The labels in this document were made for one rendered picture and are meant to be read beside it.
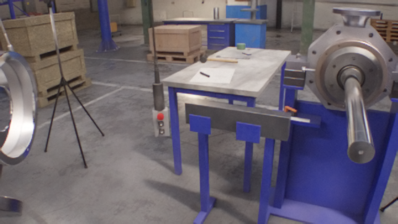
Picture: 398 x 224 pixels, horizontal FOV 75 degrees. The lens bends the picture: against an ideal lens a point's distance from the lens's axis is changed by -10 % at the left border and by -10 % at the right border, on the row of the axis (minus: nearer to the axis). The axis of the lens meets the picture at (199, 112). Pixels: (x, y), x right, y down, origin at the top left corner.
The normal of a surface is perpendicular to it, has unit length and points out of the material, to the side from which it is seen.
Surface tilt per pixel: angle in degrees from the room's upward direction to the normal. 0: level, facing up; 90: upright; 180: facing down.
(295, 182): 90
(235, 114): 90
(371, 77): 90
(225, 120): 90
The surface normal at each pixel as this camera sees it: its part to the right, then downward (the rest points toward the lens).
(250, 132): -0.43, 0.36
